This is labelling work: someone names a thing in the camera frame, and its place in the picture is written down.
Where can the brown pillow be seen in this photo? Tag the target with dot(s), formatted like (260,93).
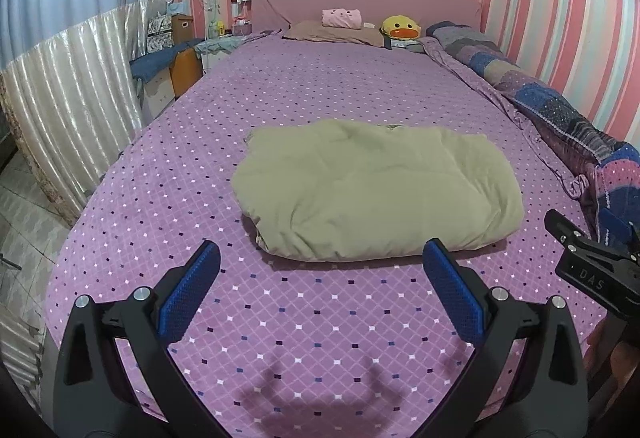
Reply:
(320,34)

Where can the patchwork quilt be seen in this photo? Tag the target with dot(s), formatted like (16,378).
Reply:
(525,83)

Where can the person's right forearm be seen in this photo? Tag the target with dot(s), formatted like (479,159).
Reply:
(625,368)

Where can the pink rolled cushion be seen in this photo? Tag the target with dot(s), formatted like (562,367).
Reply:
(341,18)

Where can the blue cloth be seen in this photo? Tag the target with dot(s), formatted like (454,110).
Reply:
(155,62)

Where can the brown storage box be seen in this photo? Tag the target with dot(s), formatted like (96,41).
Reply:
(182,28)

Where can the grey pillow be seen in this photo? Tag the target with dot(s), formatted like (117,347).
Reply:
(407,46)

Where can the beige puffer jacket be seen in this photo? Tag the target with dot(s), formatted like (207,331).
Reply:
(375,188)

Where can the pink bedside items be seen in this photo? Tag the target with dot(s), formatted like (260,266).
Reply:
(241,26)

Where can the orange wooden chair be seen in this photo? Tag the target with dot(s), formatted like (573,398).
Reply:
(186,73)

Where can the bedside table with pale cloth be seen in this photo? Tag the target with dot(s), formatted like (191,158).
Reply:
(220,46)

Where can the bed with purple dotted sheet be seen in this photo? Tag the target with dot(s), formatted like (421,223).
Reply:
(250,128)

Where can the pleated window curtain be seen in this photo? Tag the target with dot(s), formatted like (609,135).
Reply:
(65,93)

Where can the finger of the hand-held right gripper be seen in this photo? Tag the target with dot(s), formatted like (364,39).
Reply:
(567,228)

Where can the black and white patterned bag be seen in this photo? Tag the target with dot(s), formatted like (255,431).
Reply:
(160,34)

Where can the yellow duck plush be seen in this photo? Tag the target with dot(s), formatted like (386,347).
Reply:
(401,27)

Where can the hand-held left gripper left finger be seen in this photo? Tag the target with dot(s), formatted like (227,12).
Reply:
(187,293)

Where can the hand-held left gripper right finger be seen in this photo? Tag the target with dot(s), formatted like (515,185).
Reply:
(452,293)

